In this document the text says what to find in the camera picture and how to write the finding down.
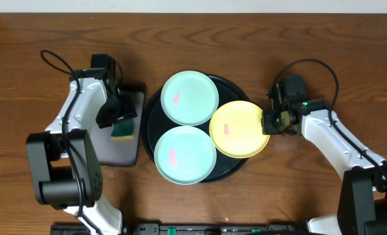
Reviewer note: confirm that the mint green plate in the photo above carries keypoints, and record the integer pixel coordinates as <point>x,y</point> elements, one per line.
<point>185,155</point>
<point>189,98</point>

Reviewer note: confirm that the yellow plate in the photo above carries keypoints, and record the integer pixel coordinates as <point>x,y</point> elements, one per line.
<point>236,129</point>

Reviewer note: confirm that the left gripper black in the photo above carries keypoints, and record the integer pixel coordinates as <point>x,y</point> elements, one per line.
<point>128,112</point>

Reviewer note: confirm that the rectangular black grey tray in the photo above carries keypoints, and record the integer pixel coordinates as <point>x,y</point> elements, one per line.
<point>122,152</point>

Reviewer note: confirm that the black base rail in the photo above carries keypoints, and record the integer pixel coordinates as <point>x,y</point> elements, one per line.
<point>277,227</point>

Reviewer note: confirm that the green yellow sponge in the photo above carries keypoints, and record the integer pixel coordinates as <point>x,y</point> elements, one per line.
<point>124,130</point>

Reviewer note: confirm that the round black tray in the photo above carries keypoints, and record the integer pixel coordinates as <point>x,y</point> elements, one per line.
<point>155,123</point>

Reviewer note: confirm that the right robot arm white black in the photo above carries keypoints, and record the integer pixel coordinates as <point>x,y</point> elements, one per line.
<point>362,205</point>

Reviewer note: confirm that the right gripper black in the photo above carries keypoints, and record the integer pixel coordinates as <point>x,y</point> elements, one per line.
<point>267,128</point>

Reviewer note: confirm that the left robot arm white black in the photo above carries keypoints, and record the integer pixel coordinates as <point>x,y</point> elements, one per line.
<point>66,173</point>

